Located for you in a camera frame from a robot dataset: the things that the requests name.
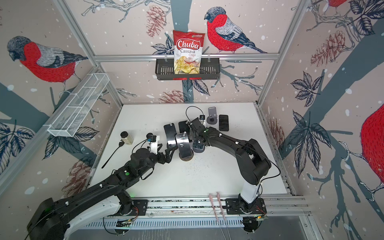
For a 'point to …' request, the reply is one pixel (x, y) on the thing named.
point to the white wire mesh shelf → (67, 123)
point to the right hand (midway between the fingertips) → (197, 135)
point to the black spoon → (121, 143)
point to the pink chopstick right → (221, 207)
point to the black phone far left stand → (170, 135)
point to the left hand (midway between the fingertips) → (168, 147)
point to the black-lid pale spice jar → (127, 138)
